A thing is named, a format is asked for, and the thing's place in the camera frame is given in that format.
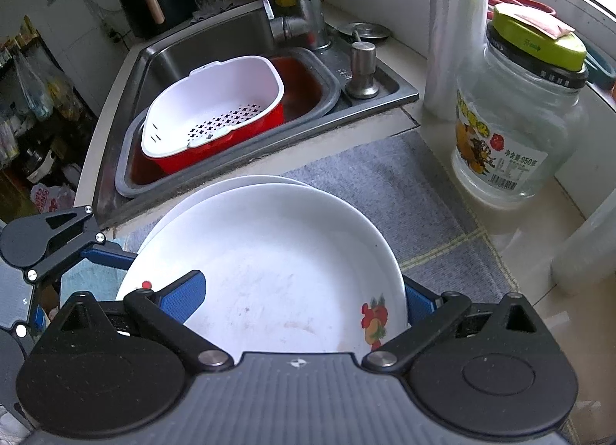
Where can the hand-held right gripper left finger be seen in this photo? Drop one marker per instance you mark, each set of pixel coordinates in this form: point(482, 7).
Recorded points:
point(183, 295)

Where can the teal plastic bowl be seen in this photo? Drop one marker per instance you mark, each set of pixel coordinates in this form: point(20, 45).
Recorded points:
point(601, 69)

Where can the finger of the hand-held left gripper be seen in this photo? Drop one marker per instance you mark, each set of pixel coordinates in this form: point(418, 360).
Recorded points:
point(108, 255)

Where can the grey and teal checked mat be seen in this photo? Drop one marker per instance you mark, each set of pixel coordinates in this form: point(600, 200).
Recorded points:
point(385, 185)

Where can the cluttered storage shelf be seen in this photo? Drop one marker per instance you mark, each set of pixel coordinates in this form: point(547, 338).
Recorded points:
point(29, 103)

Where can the red plastic bowl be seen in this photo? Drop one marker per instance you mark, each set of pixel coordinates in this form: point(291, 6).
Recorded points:
point(524, 4)

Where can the white floral plate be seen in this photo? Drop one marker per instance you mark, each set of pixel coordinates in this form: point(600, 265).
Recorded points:
point(192, 197)
point(279, 252)

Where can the glass jar with green lid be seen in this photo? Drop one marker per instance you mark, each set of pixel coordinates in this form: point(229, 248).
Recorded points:
point(519, 117)

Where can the stainless steel sink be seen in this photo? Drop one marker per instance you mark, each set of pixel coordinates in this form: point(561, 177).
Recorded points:
point(192, 45)

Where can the steel soap dispenser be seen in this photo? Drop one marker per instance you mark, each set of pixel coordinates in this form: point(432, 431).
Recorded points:
point(363, 69)

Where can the red printed plastic bag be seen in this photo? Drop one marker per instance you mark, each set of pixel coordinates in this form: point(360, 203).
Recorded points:
point(50, 197)

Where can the metal sink drain lid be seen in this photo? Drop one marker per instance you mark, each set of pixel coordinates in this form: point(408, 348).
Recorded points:
point(365, 31)

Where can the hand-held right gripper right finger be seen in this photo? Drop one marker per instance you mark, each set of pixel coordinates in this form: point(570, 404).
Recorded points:
point(422, 303)

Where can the plastic wrap roll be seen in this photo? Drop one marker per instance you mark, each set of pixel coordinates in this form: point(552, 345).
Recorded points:
point(455, 31)
point(587, 252)

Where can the pink sachet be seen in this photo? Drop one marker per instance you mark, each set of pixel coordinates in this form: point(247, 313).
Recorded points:
point(544, 23)

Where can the red and white colander basket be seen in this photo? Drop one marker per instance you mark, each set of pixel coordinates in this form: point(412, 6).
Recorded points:
point(216, 93)

